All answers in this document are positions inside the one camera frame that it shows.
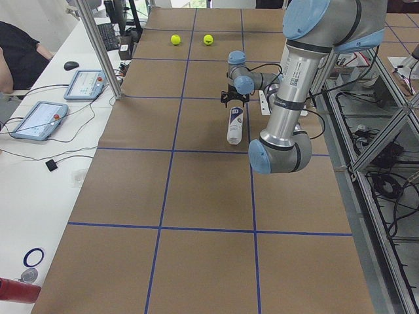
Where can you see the black keyboard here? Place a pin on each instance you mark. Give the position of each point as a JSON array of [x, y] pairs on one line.
[[108, 36]]

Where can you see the seated person black shirt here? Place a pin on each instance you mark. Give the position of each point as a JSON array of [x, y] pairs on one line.
[[23, 59]]

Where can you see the teach pendant far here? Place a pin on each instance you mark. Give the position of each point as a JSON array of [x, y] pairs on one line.
[[85, 85]]

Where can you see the black box with label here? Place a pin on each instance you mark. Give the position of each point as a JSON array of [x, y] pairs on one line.
[[126, 48]]

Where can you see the yellow tennis ball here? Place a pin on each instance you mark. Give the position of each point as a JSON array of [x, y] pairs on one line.
[[208, 39], [175, 39]]

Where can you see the red bottle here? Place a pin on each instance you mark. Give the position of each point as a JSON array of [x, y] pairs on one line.
[[16, 291]]

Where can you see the small black square device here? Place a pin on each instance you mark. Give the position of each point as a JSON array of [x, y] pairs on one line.
[[51, 165]]

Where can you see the teach pendant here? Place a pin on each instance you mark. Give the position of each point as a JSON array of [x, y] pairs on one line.
[[41, 121], [85, 85]]

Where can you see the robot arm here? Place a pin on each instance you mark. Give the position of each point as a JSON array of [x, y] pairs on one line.
[[312, 30]]

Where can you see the teach pendant near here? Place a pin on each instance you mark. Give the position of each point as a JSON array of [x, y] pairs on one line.
[[41, 121]]

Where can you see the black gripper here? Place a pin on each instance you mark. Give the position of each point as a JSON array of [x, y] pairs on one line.
[[233, 97]]

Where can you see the brown paper table cover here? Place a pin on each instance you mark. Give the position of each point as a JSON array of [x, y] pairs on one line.
[[203, 183]]

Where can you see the blue tape grid lines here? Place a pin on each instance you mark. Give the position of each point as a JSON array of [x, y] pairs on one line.
[[170, 163]]

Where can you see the black computer mouse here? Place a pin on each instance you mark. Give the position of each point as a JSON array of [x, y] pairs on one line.
[[70, 65]]

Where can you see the aluminium frame post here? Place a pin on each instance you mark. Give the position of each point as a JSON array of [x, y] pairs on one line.
[[98, 46]]

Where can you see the silver round lid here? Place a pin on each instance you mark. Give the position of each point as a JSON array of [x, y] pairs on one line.
[[29, 276]]

